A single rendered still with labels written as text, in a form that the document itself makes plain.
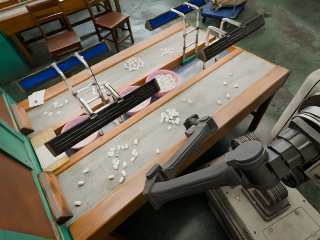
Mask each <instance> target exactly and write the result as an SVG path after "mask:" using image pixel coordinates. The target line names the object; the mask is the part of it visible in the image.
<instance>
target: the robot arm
mask: <svg viewBox="0 0 320 240"><path fill-rule="evenodd" d="M183 126H185V128H186V129H185V130H186V131H185V135H186V137H187V138H188V139H187V140H186V141H185V142H184V143H183V145H182V146H181V147H180V148H179V149H178V150H177V151H176V152H175V153H174V154H173V155H172V157H171V158H170V159H169V160H168V161H167V162H166V163H165V164H163V165H162V166H160V164H158V163H156V164H154V165H153V166H152V167H151V169H150V170H149V171H148V172H147V173H146V174H145V176H146V177H147V178H146V181H145V185H144V190H143V195H144V196H145V197H146V199H147V200H148V201H150V203H151V205H152V206H153V207H154V209H155V210H158V209H160V207H161V205H162V204H163V203H165V202H167V201H170V200H174V199H178V198H182V197H185V196H189V195H192V194H196V193H200V192H204V191H208V190H212V189H216V188H220V187H225V186H232V185H233V186H238V185H242V187H243V188H244V190H247V189H252V188H254V189H256V190H262V191H264V190H270V189H272V188H274V187H276V186H277V185H278V184H279V182H280V180H281V179H282V178H283V177H285V176H286V175H288V174H290V173H291V171H290V170H291V169H293V168H295V167H296V166H298V165H299V164H301V165H305V164H306V163H308V162H309V161H310V162H313V161H315V160H317V159H318V158H319V157H320V134H319V133H318V132H317V131H316V130H314V128H312V127H311V126H310V125H309V124H307V123H306V122H305V121H303V120H302V119H301V118H299V117H296V118H294V119H293V120H291V121H290V123H289V126H288V128H287V129H286V130H284V131H283V132H281V133H280V134H278V136H277V139H276V140H275V141H274V142H273V143H271V144H270V145H268V146H267V147H268V149H266V148H264V146H263V145H262V144H261V143H260V142H259V141H256V140H252V141H247V142H245V143H243V144H241V145H239V146H238V147H237V148H236V149H235V150H233V151H230V152H227V153H226V154H225V157H224V161H222V162H220V163H218V164H216V165H213V166H211V167H208V168H205V169H202V170H199V171H196V172H193V173H190V174H187V175H184V176H181V177H178V178H175V179H173V178H174V176H175V175H176V173H177V172H178V170H179V169H180V168H181V167H182V165H183V164H184V163H185V162H186V161H187V160H188V158H189V157H190V156H191V155H192V154H193V153H194V151H195V150H196V149H197V148H198V147H199V146H200V144H202V143H203V141H204V140H206V138H208V137H210V135H211V134H214V133H216V132H217V131H218V128H219V127H218V125H217V123H216V122H215V120H214V119H213V117H212V116H203V117H202V118H201V119H199V117H198V115H197V114H192V115H191V116H189V117H188V118H186V119H185V120H184V121H183Z"/></svg>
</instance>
